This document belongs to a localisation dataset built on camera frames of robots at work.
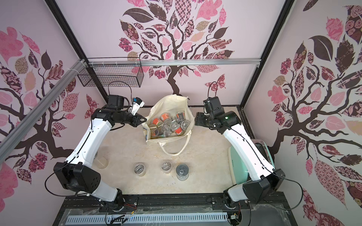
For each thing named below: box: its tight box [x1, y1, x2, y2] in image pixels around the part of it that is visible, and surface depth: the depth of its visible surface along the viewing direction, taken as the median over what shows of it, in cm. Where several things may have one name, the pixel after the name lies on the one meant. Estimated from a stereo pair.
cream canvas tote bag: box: [141, 94, 196, 156], surface depth 85 cm
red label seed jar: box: [173, 125, 183, 136], surface depth 95 cm
